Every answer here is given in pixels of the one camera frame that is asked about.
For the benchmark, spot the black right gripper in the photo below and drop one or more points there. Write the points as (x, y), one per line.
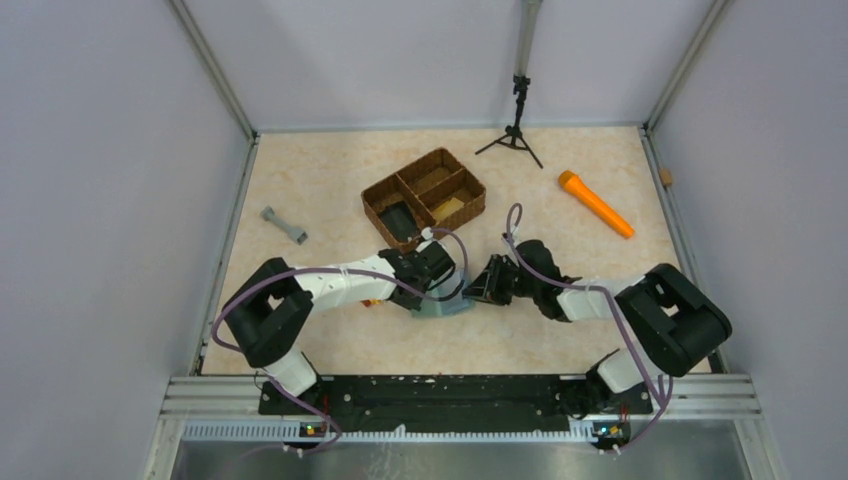
(486, 287)

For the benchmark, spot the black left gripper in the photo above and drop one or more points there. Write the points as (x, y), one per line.
(411, 303)

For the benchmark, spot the green card holder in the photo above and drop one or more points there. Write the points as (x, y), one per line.
(431, 309)

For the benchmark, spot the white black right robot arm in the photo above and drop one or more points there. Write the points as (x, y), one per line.
(674, 325)

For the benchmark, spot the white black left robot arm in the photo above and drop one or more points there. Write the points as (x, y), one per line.
(267, 314)

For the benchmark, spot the yellow card in basket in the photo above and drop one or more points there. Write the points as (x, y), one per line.
(447, 208)

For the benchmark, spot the black item in basket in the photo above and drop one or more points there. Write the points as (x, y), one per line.
(399, 221)

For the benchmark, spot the brown wicker divided basket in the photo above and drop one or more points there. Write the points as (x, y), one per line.
(424, 184)

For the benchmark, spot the orange flashlight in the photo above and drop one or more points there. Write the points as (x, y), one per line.
(571, 183)

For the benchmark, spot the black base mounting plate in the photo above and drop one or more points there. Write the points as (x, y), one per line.
(458, 403)

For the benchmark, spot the small wooden block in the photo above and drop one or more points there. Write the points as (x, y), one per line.
(666, 177)

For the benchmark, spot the black camera tripod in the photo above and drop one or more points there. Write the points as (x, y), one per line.
(513, 137)

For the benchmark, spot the aluminium frame rail front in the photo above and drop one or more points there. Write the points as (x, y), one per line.
(225, 408)

